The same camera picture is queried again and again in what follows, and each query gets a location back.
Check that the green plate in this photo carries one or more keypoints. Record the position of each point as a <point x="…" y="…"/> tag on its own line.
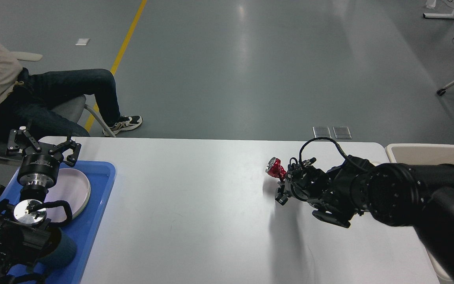
<point x="80" y="193"/>

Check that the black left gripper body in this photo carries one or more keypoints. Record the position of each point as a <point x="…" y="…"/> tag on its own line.
<point x="39" y="169"/>

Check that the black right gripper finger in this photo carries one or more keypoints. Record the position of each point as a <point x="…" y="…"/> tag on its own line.
<point x="281" y="196"/>

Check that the beige plastic bin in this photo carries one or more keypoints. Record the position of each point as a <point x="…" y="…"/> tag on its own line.
<point x="420" y="154"/>

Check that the white paper on floor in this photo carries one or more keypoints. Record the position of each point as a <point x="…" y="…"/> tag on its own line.
<point x="82" y="42"/>

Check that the dark teal mug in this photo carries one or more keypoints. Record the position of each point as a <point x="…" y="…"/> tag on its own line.
<point x="60" y="250"/>

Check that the floor outlet plates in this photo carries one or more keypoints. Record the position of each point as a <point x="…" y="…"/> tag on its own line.
<point x="340" y="133"/>

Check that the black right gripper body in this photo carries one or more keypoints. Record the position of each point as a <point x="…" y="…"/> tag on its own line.
<point x="296" y="183"/>

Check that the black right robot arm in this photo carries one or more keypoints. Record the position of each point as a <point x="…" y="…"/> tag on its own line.
<point x="395" y="194"/>

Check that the pink plate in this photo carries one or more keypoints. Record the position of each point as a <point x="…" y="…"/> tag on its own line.
<point x="61" y="191"/>

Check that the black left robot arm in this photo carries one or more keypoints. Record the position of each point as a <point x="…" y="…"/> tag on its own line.
<point x="31" y="230"/>

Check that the blue plastic tray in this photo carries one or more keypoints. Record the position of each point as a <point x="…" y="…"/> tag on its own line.
<point x="83" y="228"/>

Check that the seated person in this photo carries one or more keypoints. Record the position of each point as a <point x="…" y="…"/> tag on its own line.
<point x="30" y="99"/>

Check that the crushed red soda can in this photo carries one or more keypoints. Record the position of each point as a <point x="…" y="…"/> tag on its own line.
<point x="275" y="169"/>

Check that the grey office chair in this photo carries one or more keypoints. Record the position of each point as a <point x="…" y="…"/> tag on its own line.
<point x="71" y="110"/>

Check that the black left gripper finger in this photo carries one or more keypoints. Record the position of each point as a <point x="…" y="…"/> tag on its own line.
<point x="66" y="152"/>
<point x="20" y="140"/>

